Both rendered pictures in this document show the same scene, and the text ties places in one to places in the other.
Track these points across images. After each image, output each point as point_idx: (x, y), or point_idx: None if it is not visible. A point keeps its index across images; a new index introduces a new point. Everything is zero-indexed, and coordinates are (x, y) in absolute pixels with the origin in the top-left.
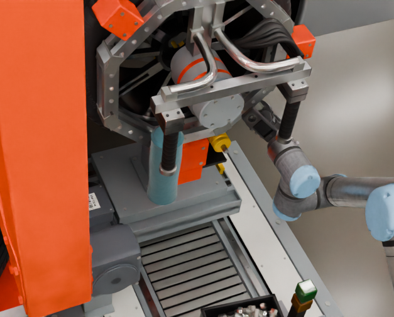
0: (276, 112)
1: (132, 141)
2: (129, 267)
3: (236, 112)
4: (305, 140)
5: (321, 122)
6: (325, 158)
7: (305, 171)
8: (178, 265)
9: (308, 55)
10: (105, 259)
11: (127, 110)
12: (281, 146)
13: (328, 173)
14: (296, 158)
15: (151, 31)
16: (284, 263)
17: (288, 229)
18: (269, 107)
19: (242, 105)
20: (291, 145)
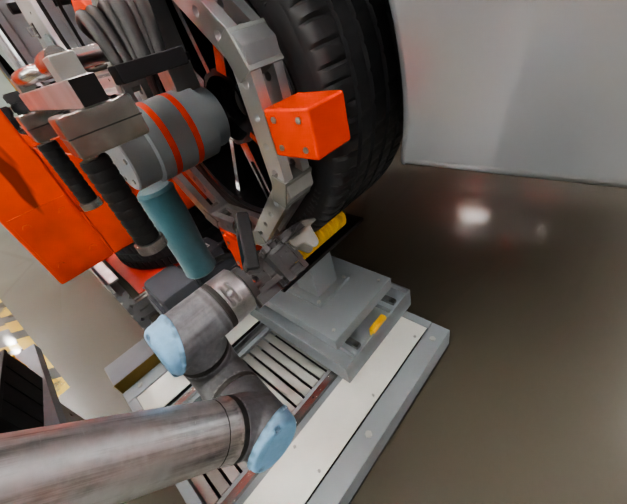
0: (564, 352)
1: (386, 275)
2: (157, 307)
3: (130, 170)
4: (563, 410)
5: None
6: (566, 456)
7: (156, 325)
8: (266, 369)
9: (305, 150)
10: (151, 286)
11: (211, 173)
12: (210, 279)
13: (543, 475)
14: (184, 302)
15: None
16: (311, 474)
17: (365, 453)
18: (282, 233)
19: (127, 161)
20: (212, 286)
